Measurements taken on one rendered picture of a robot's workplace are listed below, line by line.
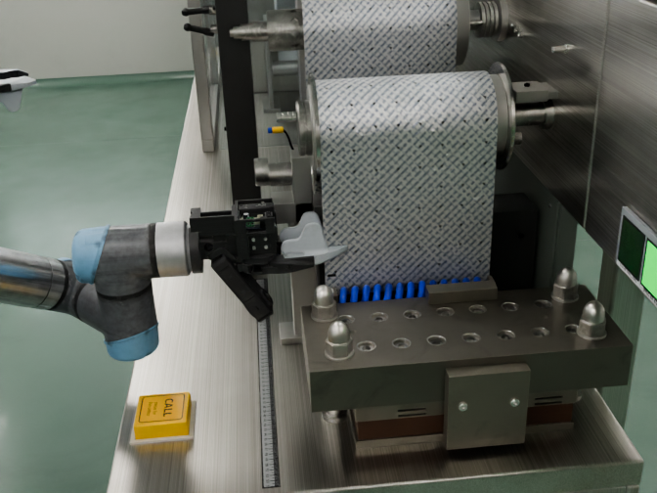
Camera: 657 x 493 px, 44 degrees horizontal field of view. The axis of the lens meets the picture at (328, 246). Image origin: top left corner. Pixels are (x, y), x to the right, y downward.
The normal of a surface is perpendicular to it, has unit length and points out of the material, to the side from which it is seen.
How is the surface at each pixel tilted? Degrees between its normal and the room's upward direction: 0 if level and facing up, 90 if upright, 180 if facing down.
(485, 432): 90
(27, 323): 0
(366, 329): 0
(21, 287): 94
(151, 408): 0
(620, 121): 90
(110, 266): 90
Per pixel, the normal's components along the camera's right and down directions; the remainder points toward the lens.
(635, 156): -0.99, 0.07
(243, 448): -0.04, -0.90
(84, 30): 0.10, 0.43
